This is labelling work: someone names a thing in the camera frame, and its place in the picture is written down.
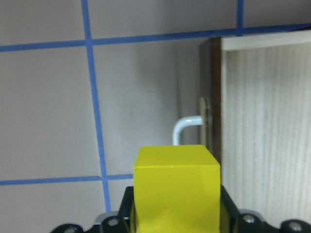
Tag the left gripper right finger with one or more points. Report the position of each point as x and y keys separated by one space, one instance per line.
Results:
x=233 y=220

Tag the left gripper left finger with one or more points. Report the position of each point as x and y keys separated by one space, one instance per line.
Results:
x=122 y=221

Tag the yellow cube block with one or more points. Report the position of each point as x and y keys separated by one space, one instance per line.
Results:
x=177 y=189

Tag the light wood drawer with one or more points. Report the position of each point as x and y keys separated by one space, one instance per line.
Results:
x=258 y=92

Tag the metal drawer handle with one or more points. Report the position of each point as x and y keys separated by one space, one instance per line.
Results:
x=203 y=121

